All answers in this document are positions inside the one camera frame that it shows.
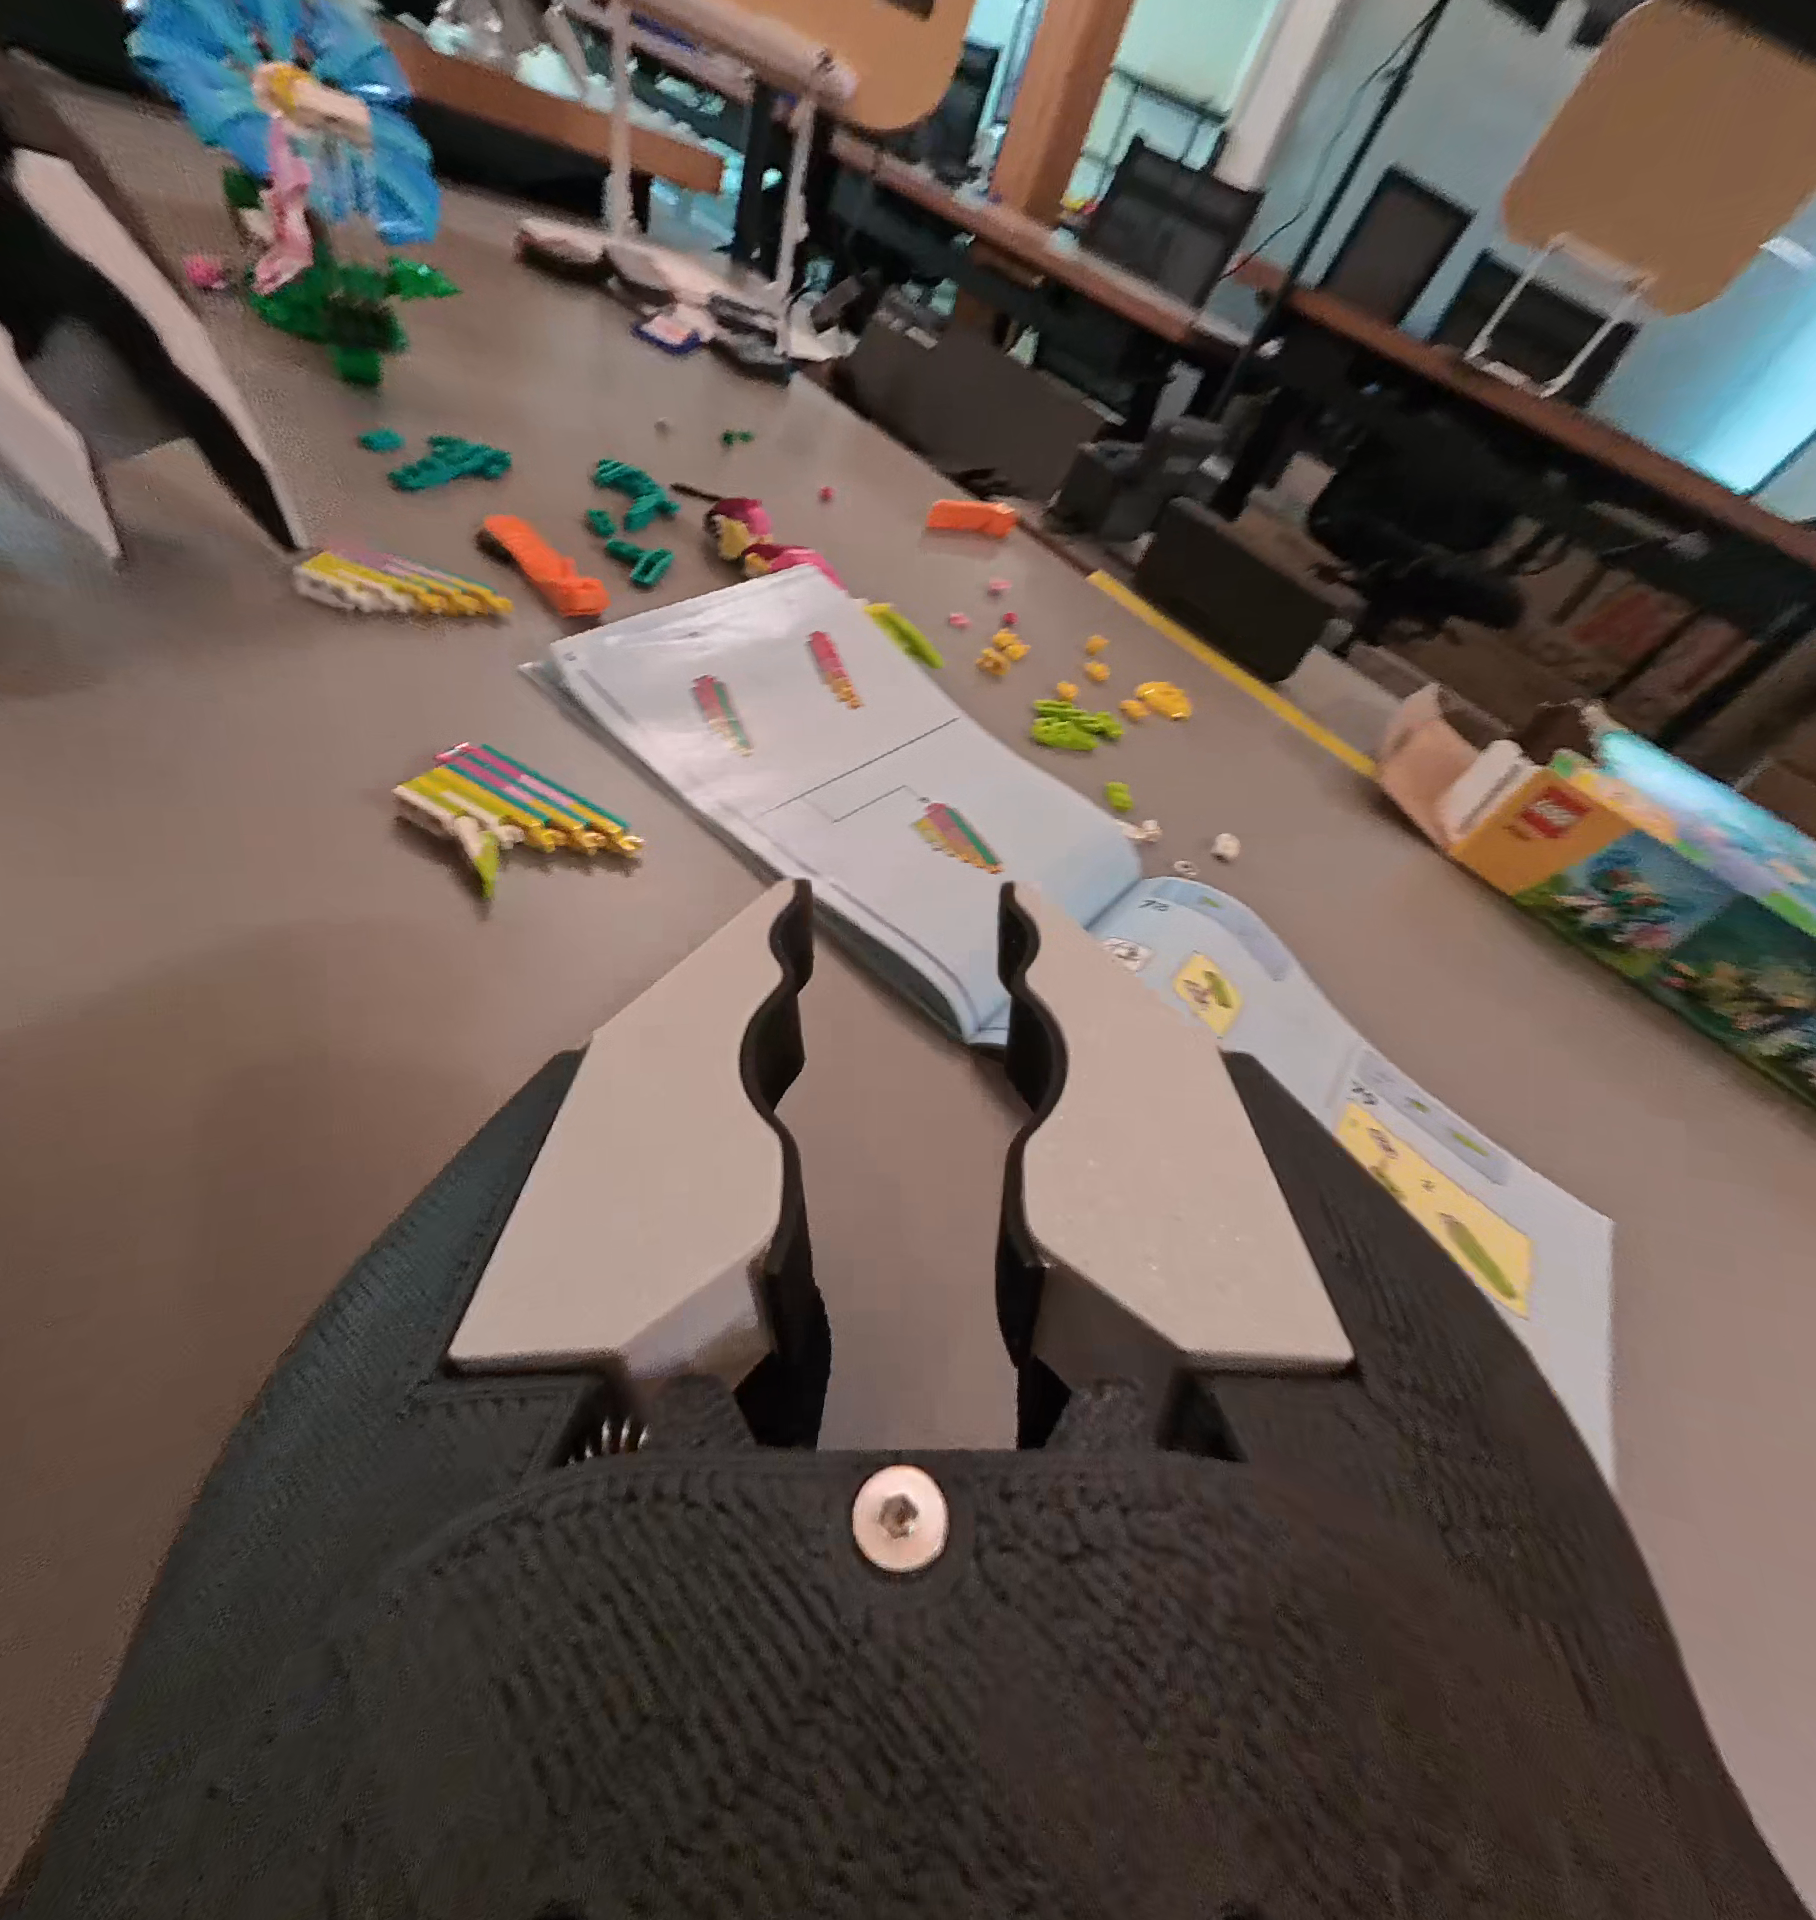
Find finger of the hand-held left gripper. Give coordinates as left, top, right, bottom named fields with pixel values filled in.
left=0, top=278, right=126, bottom=565
left=9, top=151, right=315, bottom=549

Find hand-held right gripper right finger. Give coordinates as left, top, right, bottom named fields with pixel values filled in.
left=997, top=880, right=1358, bottom=1453

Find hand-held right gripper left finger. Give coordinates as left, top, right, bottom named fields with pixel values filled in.
left=447, top=877, right=834, bottom=1448

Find striped lego feather assembly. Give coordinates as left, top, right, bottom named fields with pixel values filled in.
left=391, top=741, right=647, bottom=902
left=292, top=544, right=516, bottom=619

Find blue lego peacock model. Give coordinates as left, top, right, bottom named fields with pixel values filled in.
left=126, top=0, right=462, bottom=392

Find scattered teal lego pieces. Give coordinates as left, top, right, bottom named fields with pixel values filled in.
left=355, top=426, right=757, bottom=589

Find lego instruction booklet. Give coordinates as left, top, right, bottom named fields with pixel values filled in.
left=522, top=569, right=1620, bottom=1487

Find cluster of lime lego pieces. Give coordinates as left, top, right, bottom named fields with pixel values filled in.
left=1031, top=681, right=1131, bottom=751

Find curved orange lego piece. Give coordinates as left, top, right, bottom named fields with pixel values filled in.
left=474, top=513, right=613, bottom=619

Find scattered yellow lego pieces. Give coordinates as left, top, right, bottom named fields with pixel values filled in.
left=973, top=628, right=1196, bottom=724

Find colourful lego box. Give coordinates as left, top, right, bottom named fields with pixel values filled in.
left=1372, top=681, right=1816, bottom=1143

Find maroon pink lego figure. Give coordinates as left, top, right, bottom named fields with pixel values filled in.
left=700, top=495, right=847, bottom=580

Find white metal stand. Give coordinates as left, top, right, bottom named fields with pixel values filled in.
left=445, top=0, right=862, bottom=340

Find pile of papers and bags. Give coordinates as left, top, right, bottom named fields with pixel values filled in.
left=516, top=213, right=852, bottom=387

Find black storage box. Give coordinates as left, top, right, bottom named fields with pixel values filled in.
left=848, top=300, right=1122, bottom=498
left=1135, top=495, right=1345, bottom=685

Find black office chair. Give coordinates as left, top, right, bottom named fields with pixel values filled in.
left=1305, top=435, right=1533, bottom=637

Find long wooden desk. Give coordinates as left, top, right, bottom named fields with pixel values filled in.
left=834, top=126, right=1816, bottom=632

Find wooden pillar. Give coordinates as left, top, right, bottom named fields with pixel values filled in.
left=991, top=0, right=1137, bottom=226

